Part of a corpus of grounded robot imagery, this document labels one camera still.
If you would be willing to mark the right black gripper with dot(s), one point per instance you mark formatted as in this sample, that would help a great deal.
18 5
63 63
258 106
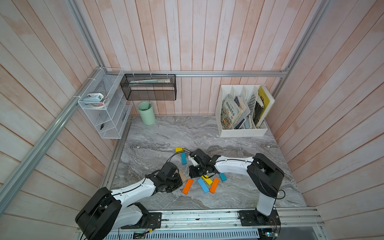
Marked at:
192 174

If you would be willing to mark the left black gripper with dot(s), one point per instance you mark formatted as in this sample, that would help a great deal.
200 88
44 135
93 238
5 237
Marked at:
179 183

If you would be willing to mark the teal block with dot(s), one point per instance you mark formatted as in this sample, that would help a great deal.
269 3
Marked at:
222 177
184 158

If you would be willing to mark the short yellow block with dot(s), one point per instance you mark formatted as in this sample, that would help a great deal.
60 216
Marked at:
179 149

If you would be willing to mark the natural wood block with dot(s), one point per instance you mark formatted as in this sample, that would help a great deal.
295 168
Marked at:
183 177

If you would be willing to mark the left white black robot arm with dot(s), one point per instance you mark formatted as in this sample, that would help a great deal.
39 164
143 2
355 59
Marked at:
113 209

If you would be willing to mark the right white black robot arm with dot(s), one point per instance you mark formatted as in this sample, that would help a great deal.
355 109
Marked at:
265 174

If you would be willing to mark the long yellow block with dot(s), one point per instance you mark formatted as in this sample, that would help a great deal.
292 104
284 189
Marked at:
207 179

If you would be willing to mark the orange block left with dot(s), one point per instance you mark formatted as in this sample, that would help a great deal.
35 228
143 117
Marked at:
187 186

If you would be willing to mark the orange block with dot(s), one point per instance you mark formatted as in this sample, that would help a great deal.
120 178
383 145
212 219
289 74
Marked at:
187 186
214 185

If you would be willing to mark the orange block right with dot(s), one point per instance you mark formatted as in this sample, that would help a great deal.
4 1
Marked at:
214 185

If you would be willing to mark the light blue block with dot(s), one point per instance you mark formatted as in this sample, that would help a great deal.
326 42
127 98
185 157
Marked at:
203 185

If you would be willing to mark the grey blue books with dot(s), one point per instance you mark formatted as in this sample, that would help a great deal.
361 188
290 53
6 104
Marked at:
246 111

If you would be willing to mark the illustrated children's book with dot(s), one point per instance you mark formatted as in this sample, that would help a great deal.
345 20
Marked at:
230 113

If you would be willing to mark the mint green cup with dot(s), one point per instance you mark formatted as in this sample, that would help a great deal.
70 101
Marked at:
147 113

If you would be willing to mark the white file organizer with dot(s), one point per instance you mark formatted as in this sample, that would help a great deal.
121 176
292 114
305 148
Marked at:
249 93

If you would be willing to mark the yellow book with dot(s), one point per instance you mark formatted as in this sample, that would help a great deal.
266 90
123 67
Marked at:
265 101

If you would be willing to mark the papers in black basket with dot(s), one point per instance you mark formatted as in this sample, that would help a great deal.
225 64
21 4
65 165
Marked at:
150 83

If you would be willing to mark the white tape dispenser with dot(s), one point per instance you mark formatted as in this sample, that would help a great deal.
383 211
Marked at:
94 100

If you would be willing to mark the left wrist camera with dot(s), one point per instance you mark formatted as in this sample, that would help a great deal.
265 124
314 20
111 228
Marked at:
168 171

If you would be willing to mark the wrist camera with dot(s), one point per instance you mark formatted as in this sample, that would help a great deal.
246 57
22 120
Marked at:
199 157
168 171

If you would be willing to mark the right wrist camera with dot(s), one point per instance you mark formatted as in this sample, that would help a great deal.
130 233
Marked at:
199 157

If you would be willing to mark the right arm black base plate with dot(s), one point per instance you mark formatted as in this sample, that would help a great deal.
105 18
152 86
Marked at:
254 218

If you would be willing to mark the white wire shelf rack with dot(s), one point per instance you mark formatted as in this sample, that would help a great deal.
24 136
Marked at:
111 120

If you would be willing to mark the black mesh wall basket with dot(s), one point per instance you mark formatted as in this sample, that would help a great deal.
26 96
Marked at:
164 93

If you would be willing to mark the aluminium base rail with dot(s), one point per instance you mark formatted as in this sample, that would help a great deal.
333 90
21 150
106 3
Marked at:
228 219

